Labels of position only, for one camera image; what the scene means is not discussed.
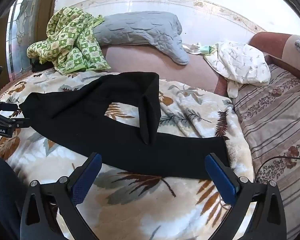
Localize black pants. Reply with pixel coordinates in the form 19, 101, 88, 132
20, 72, 229, 179

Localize blue jeans leg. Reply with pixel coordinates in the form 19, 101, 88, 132
0, 158, 27, 239

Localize leaf print fleece blanket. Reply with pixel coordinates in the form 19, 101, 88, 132
0, 80, 254, 239

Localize stained glass wardrobe door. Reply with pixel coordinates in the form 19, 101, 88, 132
6, 0, 34, 79

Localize green patterned quilt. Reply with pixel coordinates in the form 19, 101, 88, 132
26, 7, 110, 75

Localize striped floral bed sheet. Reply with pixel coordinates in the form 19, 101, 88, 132
233, 64, 300, 239

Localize white printed pillow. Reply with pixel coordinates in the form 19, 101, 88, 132
204, 41, 271, 99

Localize brown headboard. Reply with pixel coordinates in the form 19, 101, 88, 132
249, 32, 300, 80

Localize grey quilted blanket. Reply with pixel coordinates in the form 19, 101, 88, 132
93, 11, 189, 66

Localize small light green cloth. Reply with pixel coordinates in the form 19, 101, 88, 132
183, 43, 216, 55

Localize black cable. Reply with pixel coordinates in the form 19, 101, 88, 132
255, 155, 300, 178

